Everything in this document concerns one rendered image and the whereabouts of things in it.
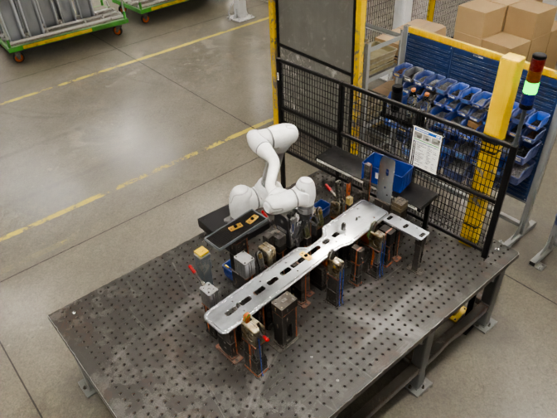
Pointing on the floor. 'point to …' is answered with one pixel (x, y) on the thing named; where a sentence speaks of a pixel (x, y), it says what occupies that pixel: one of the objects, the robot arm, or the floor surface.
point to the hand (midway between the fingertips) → (305, 239)
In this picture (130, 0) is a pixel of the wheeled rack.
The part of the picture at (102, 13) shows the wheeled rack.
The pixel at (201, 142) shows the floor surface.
